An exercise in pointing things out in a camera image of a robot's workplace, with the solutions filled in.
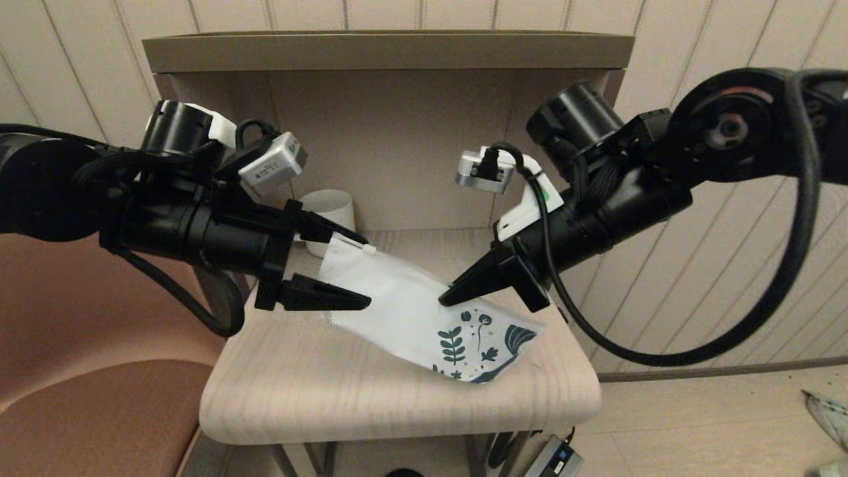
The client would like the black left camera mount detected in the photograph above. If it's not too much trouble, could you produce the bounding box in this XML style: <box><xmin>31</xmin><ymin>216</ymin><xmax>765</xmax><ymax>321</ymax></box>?
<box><xmin>212</xmin><ymin>136</ymin><xmax>280</xmax><ymax>194</ymax></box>

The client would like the pink upholstered chair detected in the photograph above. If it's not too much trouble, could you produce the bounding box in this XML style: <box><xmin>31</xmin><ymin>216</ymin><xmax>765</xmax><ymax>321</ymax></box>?
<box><xmin>0</xmin><ymin>229</ymin><xmax>229</xmax><ymax>477</ymax></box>

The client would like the dark metal table leg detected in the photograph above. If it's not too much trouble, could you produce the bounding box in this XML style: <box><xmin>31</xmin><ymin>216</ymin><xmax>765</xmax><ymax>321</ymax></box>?
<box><xmin>464</xmin><ymin>431</ymin><xmax>531</xmax><ymax>477</ymax></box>
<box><xmin>272</xmin><ymin>441</ymin><xmax>339</xmax><ymax>477</ymax></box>

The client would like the white ribbed ceramic mug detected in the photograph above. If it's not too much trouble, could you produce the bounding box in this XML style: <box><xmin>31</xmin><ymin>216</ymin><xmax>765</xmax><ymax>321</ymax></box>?
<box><xmin>298</xmin><ymin>190</ymin><xmax>357</xmax><ymax>259</ymax></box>

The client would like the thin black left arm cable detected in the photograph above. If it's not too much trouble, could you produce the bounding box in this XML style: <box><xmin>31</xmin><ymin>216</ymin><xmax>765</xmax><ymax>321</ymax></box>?
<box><xmin>0</xmin><ymin>124</ymin><xmax>108</xmax><ymax>148</ymax></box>

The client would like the black camera cable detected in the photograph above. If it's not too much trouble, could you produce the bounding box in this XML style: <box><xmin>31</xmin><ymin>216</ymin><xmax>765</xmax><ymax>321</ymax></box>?
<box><xmin>482</xmin><ymin>70</ymin><xmax>823</xmax><ymax>368</ymax></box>
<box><xmin>235</xmin><ymin>118</ymin><xmax>283</xmax><ymax>150</ymax></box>

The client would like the white floral zipper pouch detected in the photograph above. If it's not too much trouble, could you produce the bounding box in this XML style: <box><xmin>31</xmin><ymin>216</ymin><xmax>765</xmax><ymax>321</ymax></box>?
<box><xmin>318</xmin><ymin>232</ymin><xmax>548</xmax><ymax>386</ymax></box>

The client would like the black left camera cable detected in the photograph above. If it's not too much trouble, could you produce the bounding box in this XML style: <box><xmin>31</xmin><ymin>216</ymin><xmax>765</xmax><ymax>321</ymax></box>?
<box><xmin>235</xmin><ymin>118</ymin><xmax>283</xmax><ymax>150</ymax></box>

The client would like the brown baseboard strip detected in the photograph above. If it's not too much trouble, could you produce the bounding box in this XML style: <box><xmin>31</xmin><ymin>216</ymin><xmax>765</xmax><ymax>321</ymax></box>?
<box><xmin>596</xmin><ymin>356</ymin><xmax>848</xmax><ymax>385</ymax></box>

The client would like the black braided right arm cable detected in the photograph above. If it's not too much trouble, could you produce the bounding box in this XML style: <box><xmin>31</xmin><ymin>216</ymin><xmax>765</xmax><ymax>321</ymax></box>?
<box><xmin>572</xmin><ymin>156</ymin><xmax>625</xmax><ymax>214</ymax></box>

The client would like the grey power adapter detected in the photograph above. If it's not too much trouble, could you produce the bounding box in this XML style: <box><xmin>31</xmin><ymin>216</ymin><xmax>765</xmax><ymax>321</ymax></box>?
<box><xmin>523</xmin><ymin>436</ymin><xmax>585</xmax><ymax>477</ymax></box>

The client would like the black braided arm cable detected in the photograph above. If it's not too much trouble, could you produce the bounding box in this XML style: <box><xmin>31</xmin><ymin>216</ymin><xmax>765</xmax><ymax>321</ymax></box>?
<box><xmin>572</xmin><ymin>156</ymin><xmax>625</xmax><ymax>214</ymax></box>
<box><xmin>73</xmin><ymin>149</ymin><xmax>246</xmax><ymax>339</ymax></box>

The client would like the black right camera cable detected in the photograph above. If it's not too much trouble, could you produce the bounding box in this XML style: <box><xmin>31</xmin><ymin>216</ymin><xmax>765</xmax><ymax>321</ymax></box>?
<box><xmin>482</xmin><ymin>70</ymin><xmax>823</xmax><ymax>368</ymax></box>

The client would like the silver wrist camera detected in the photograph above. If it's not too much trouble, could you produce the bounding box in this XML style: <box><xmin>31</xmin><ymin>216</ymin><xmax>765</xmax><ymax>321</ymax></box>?
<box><xmin>456</xmin><ymin>149</ymin><xmax>515</xmax><ymax>195</ymax></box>
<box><xmin>238</xmin><ymin>131</ymin><xmax>308</xmax><ymax>198</ymax></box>

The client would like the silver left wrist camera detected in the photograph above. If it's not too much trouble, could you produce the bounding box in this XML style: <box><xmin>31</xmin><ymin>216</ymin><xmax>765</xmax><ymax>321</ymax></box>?
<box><xmin>238</xmin><ymin>131</ymin><xmax>308</xmax><ymax>198</ymax></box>

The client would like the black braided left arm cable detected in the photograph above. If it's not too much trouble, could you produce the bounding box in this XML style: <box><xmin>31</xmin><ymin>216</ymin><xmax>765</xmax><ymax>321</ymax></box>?
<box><xmin>73</xmin><ymin>149</ymin><xmax>246</xmax><ymax>339</ymax></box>

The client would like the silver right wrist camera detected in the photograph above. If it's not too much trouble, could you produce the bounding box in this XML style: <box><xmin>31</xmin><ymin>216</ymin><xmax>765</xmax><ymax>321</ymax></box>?
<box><xmin>456</xmin><ymin>149</ymin><xmax>515</xmax><ymax>195</ymax></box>

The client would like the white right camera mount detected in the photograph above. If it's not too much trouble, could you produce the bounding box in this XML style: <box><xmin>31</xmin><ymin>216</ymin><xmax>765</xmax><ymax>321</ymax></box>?
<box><xmin>497</xmin><ymin>156</ymin><xmax>566</xmax><ymax>243</ymax></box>

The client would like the beige wooden shelf hutch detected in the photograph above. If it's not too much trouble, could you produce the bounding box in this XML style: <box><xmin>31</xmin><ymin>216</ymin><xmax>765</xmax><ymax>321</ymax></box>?
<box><xmin>142</xmin><ymin>32</ymin><xmax>635</xmax><ymax>292</ymax></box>

